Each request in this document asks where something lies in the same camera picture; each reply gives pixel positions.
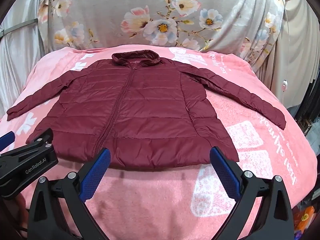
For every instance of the pink printed blanket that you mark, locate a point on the pink printed blanket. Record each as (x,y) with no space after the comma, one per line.
(150,192)

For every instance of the dark hanging clothes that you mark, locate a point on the dark hanging clothes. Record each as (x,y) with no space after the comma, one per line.
(311,110)

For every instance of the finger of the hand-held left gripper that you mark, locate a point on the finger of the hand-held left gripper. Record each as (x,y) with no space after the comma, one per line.
(42,137)
(6,138)

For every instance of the beige curtain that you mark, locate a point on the beige curtain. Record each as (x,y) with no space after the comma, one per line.
(295,50)

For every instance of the grey floral bed sheet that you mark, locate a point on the grey floral bed sheet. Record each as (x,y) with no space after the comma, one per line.
(112,5)

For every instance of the orange patterned packet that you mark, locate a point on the orange patterned packet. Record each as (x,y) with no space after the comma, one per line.
(303,216)

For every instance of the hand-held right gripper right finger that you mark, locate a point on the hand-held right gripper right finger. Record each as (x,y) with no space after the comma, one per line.
(226,172)

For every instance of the maroon quilted puffer jacket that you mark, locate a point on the maroon quilted puffer jacket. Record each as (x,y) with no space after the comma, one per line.
(150,110)

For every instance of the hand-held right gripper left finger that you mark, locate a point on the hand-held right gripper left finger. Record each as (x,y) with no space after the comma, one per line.
(96,175)

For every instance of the silver satin curtain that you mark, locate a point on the silver satin curtain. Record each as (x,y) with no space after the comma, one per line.
(20,60)

